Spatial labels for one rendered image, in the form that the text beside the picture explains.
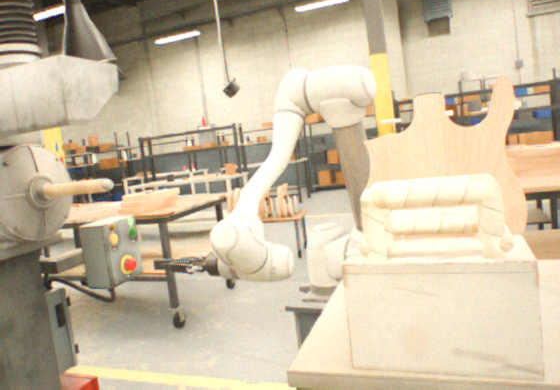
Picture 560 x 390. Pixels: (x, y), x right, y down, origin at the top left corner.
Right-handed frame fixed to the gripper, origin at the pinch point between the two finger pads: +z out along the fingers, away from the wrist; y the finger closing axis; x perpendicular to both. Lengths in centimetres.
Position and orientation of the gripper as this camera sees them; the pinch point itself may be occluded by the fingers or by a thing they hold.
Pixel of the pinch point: (164, 264)
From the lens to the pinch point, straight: 141.7
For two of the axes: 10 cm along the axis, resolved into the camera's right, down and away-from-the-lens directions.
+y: 3.4, -1.2, 9.3
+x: -1.2, -9.9, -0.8
